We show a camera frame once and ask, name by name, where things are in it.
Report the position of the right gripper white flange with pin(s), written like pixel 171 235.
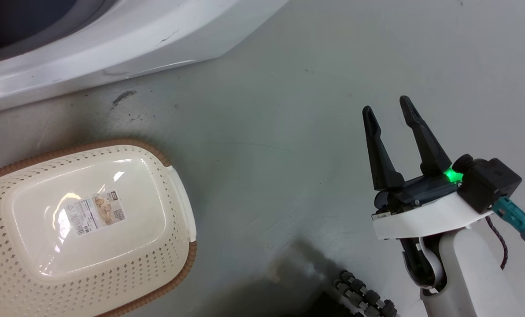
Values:
pixel 425 218

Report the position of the black roller robot base wheel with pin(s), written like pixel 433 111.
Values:
pixel 364 297

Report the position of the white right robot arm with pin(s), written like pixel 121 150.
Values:
pixel 469 273

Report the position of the white washing machine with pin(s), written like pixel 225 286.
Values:
pixel 126 39

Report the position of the printed paper basket label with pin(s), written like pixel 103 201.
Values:
pixel 96 212

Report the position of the cream perforated laundry basket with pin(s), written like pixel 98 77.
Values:
pixel 33 264

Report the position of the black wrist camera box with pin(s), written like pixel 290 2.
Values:
pixel 489 180

